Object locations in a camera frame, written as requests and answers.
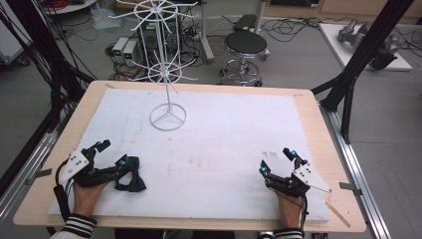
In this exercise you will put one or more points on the white foam mat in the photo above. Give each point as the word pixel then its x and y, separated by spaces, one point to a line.
pixel 199 146

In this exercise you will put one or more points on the black metal frame stand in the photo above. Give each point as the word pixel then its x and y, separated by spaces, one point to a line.
pixel 43 59
pixel 360 66

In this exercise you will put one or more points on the white floor board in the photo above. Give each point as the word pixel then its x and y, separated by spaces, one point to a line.
pixel 361 46

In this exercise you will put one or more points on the black bow tie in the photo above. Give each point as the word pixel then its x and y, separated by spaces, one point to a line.
pixel 132 174

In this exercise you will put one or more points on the striped sleeve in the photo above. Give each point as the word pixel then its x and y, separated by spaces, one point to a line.
pixel 288 234
pixel 77 227

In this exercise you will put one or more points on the striped right sleeve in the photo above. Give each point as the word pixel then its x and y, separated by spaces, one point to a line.
pixel 288 234

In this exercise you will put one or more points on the grey metal table leg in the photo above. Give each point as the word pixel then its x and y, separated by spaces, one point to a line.
pixel 205 36

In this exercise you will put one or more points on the striped left sleeve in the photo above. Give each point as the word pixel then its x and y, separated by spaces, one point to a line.
pixel 77 227

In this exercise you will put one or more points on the black round stool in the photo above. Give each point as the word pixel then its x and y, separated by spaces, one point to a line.
pixel 245 58

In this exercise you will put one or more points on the wooden stick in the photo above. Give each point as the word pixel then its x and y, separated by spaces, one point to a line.
pixel 338 215

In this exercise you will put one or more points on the grey robot part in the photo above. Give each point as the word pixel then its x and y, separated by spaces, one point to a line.
pixel 368 38

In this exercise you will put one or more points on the grey power supply unit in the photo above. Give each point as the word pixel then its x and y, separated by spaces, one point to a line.
pixel 130 53
pixel 119 49

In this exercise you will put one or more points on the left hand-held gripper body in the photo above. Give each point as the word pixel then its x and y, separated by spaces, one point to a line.
pixel 87 170

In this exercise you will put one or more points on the person's left hand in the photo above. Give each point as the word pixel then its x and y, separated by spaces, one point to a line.
pixel 87 196

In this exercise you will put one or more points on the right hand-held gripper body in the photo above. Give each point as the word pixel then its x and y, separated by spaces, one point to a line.
pixel 295 180

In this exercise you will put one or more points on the person's right hand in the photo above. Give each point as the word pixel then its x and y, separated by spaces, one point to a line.
pixel 290 208

